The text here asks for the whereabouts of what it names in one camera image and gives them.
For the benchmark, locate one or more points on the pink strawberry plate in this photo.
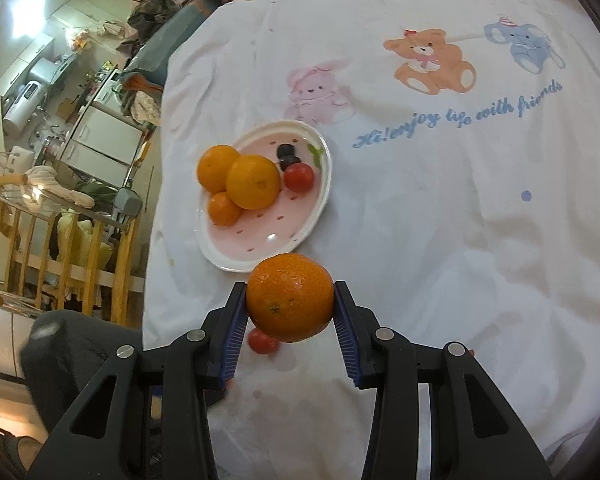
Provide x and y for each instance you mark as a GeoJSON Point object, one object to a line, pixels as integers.
{"type": "Point", "coordinates": [280, 230]}

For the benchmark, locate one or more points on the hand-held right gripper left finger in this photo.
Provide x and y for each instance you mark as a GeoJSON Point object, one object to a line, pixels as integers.
{"type": "Point", "coordinates": [232, 340]}

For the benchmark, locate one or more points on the wooden railing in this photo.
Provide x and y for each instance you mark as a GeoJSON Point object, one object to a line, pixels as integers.
{"type": "Point", "coordinates": [60, 260]}

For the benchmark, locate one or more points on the white floor cabinet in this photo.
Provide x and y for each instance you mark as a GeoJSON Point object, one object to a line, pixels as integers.
{"type": "Point", "coordinates": [100, 135]}

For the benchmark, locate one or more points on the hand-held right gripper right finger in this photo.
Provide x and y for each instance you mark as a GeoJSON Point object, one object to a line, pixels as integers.
{"type": "Point", "coordinates": [347, 345]}

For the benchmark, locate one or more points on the hanging plastic bag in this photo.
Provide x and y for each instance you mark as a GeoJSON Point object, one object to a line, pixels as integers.
{"type": "Point", "coordinates": [77, 40]}

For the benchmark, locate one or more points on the dark purple cherry tomato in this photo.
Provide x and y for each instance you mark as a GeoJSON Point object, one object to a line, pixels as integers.
{"type": "Point", "coordinates": [291, 162]}
{"type": "Point", "coordinates": [285, 150]}

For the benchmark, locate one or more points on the white printed blanket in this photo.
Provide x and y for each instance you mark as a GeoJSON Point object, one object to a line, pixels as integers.
{"type": "Point", "coordinates": [430, 210]}

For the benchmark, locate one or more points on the small orange mandarin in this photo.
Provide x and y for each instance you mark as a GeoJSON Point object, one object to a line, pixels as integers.
{"type": "Point", "coordinates": [224, 208]}

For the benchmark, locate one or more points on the blue-grey cushion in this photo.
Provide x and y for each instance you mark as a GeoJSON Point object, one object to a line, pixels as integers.
{"type": "Point", "coordinates": [175, 42]}

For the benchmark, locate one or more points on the large orange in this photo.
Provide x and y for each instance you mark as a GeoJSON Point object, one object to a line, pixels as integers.
{"type": "Point", "coordinates": [253, 182]}

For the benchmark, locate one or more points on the white water heater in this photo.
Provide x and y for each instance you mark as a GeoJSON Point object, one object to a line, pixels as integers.
{"type": "Point", "coordinates": [25, 97]}

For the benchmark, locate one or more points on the white mop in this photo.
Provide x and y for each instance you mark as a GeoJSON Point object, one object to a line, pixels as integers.
{"type": "Point", "coordinates": [55, 185]}

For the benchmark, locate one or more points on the floral cloth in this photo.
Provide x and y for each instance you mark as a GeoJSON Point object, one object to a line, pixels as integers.
{"type": "Point", "coordinates": [142, 107]}

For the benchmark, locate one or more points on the grey dustpan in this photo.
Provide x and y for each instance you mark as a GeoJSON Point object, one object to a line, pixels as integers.
{"type": "Point", "coordinates": [127, 202]}

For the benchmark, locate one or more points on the small red cherry tomato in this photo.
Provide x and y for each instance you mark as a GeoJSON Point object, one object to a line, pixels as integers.
{"type": "Point", "coordinates": [263, 341]}

